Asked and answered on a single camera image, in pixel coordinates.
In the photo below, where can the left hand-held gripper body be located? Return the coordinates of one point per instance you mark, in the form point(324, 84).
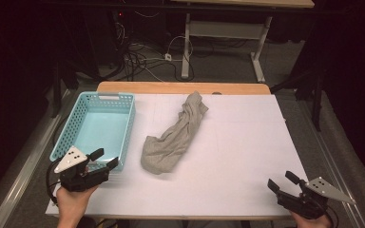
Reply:
point(76, 177)

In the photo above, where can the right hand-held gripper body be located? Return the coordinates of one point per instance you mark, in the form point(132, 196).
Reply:
point(307, 199)

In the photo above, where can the light blue plastic basket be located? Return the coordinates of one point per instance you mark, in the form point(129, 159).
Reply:
point(103, 129)

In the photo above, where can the grey shorts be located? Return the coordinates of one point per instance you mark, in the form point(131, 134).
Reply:
point(174, 139)

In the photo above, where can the person's right hand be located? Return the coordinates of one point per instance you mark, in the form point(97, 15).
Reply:
point(312, 223)

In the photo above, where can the person's left hand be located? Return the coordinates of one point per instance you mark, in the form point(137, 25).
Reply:
point(71, 205)

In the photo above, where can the black stand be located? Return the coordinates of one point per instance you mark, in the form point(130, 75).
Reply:
point(316, 95)
point(57, 88)

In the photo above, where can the wooden table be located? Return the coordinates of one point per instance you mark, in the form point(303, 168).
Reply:
point(171, 87)

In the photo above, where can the black curtain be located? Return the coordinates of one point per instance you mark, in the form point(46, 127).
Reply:
point(358, 95)
point(9, 95)

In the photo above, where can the white power adapter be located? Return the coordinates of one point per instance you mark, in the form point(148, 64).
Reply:
point(168, 57)

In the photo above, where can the metal floor rail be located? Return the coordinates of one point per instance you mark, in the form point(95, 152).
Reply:
point(22, 171)
point(332, 164)

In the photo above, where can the white frame desk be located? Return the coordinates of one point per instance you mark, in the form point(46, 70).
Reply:
point(225, 30)

